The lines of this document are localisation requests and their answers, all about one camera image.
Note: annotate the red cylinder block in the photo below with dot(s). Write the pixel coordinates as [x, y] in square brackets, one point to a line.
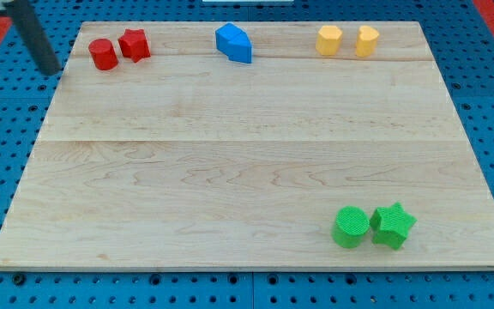
[103, 54]

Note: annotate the red star block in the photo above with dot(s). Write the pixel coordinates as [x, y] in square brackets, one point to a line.
[134, 45]

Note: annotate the yellow heart block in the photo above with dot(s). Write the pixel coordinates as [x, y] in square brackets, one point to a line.
[366, 42]

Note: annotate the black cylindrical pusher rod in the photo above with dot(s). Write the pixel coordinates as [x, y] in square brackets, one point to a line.
[28, 26]

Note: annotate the yellow hexagon block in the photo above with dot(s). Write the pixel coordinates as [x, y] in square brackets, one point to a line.
[328, 40]

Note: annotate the blue cube block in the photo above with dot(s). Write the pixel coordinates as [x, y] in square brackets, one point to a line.
[224, 34]

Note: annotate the green star block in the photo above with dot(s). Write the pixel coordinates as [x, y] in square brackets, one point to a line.
[391, 226]

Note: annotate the green cylinder block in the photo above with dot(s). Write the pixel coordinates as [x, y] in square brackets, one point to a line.
[351, 224]

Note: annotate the light wooden board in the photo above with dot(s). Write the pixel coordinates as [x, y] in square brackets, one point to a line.
[186, 161]

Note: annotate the blue pentagon block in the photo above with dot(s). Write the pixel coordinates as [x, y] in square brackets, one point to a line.
[239, 49]

